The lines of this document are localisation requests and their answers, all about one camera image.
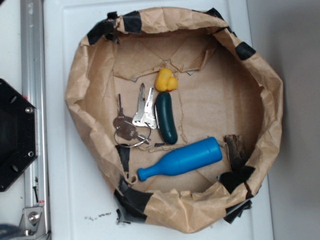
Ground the blue plastic bowling pin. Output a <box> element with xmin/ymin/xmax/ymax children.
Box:
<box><xmin>137</xmin><ymin>137</ymin><xmax>223</xmax><ymax>181</ymax></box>

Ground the white plastic tray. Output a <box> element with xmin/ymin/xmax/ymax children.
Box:
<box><xmin>43</xmin><ymin>0</ymin><xmax>273</xmax><ymax>240</ymax></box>

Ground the brown paper bag bin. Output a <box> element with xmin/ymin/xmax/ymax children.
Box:
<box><xmin>65</xmin><ymin>7</ymin><xmax>283</xmax><ymax>233</ymax></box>

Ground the dark wood bark piece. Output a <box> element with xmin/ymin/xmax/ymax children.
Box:
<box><xmin>224</xmin><ymin>134</ymin><xmax>248</xmax><ymax>172</ymax></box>

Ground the dark green toy cucumber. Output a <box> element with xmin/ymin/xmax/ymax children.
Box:
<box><xmin>155</xmin><ymin>92</ymin><xmax>178</xmax><ymax>145</ymax></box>

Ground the round-head silver key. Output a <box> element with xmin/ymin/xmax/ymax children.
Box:
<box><xmin>116</xmin><ymin>122</ymin><xmax>150</xmax><ymax>144</ymax></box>

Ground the silver key right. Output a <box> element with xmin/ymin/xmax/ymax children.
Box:
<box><xmin>140</xmin><ymin>87</ymin><xmax>157</xmax><ymax>130</ymax></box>

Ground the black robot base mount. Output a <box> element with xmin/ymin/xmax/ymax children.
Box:
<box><xmin>0</xmin><ymin>79</ymin><xmax>37</xmax><ymax>192</ymax></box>

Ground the metal corner bracket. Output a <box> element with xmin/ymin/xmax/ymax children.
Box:
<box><xmin>19</xmin><ymin>206</ymin><xmax>46</xmax><ymax>240</ymax></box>

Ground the silver key left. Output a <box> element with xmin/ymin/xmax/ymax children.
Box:
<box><xmin>113</xmin><ymin>93</ymin><xmax>133</xmax><ymax>128</ymax></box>

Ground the metal key ring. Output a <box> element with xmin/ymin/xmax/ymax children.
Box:
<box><xmin>114</xmin><ymin>120</ymin><xmax>153</xmax><ymax>148</ymax></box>

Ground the silver key middle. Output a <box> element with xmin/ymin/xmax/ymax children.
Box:
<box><xmin>132</xmin><ymin>83</ymin><xmax>146</xmax><ymax>127</ymax></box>

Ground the yellow rubber duck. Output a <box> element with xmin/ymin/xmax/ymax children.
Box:
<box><xmin>154</xmin><ymin>68</ymin><xmax>178</xmax><ymax>92</ymax></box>

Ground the aluminium extrusion rail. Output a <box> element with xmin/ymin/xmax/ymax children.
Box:
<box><xmin>20</xmin><ymin>0</ymin><xmax>52</xmax><ymax>240</ymax></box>

